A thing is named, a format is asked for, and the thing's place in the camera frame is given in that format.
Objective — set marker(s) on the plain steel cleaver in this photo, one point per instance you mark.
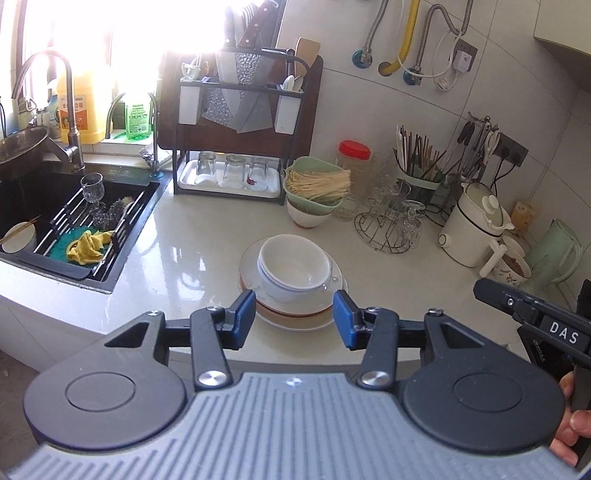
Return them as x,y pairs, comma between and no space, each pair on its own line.
226,69

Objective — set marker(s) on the pale green pitcher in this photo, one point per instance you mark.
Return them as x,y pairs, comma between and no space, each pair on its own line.
556,249

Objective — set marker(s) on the green plastic basket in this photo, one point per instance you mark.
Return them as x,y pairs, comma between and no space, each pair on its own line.
304,166

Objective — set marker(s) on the yellow oil bottle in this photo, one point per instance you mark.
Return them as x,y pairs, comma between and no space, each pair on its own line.
83,108

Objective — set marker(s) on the yellow cloth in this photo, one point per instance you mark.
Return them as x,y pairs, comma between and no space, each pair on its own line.
87,245

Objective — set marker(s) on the white ceramic spoon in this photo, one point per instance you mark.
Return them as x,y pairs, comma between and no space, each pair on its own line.
288,83

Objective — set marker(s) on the clear jar with red lid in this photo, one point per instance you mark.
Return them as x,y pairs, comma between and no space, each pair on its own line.
354,170

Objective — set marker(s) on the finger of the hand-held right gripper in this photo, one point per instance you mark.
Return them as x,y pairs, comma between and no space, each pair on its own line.
503,300

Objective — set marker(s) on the wall socket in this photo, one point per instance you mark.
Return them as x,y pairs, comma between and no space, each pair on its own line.
471,48

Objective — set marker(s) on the plain white bowl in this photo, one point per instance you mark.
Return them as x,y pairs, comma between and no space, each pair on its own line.
21,237

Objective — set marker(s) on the white electric pot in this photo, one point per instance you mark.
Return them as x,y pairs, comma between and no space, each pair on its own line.
468,235

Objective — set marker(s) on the person's right hand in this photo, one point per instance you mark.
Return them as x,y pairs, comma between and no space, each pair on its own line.
579,434

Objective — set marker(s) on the white rack caddy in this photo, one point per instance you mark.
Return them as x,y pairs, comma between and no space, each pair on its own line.
288,113
190,104

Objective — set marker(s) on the window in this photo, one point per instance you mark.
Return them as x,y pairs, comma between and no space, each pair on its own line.
138,27

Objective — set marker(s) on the black knife rack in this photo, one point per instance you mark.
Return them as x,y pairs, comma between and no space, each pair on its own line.
240,87

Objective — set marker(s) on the white drip tray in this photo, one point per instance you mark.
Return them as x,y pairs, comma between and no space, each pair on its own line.
231,188

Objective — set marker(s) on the drinking glass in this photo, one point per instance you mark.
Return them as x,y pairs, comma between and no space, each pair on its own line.
205,167
259,171
234,170

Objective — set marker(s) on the yellow pipe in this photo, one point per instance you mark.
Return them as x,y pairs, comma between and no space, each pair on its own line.
407,37

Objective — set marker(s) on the tall steel faucet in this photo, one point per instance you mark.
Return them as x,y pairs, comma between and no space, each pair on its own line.
67,101

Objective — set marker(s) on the brown cutting board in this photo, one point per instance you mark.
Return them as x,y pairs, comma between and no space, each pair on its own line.
309,120

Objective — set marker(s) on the hanging kitchen utensils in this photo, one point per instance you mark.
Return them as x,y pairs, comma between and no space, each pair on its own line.
471,143

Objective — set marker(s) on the hammered steel cleaver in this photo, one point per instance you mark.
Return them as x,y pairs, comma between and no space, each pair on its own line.
251,92

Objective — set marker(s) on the flower print white plate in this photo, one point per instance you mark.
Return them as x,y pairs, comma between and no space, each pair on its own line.
300,326

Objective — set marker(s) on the black sink rack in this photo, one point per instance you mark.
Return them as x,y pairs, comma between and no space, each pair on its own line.
129,230

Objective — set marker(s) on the steel pot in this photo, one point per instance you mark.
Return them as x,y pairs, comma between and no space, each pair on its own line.
21,150

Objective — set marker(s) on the green detergent bottle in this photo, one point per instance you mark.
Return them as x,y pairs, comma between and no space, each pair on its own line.
138,119

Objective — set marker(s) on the dark wall power strip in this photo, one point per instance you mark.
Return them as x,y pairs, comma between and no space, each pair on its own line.
510,151

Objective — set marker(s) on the pair of wooden chopsticks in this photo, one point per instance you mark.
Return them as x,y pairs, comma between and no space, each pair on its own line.
18,230

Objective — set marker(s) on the dried noodles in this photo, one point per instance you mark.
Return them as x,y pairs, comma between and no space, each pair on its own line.
318,183

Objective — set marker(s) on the bunch of chopsticks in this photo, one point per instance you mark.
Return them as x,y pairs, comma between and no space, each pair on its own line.
415,147

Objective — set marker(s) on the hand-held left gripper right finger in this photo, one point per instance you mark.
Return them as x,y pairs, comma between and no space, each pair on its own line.
344,323

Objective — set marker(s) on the white plug adapter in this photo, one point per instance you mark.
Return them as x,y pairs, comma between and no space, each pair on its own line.
463,60

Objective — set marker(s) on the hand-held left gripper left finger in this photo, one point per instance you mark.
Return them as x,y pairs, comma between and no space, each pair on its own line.
244,318

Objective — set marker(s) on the steel scourer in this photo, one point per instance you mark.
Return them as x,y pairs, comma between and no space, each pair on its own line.
114,212

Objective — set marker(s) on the white bowl with red base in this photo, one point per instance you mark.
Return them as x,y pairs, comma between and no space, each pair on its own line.
307,218

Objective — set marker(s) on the wine glass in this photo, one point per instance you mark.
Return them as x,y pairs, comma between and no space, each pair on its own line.
92,189

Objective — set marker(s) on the small steel faucet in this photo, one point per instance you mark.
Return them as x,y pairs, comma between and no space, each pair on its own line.
152,120

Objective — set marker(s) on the white ceramic bowl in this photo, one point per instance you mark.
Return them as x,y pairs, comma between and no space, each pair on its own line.
295,258

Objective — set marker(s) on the white mug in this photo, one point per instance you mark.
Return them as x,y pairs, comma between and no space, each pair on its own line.
510,272

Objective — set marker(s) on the wooden spatula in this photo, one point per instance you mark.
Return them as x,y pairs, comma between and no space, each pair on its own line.
307,53

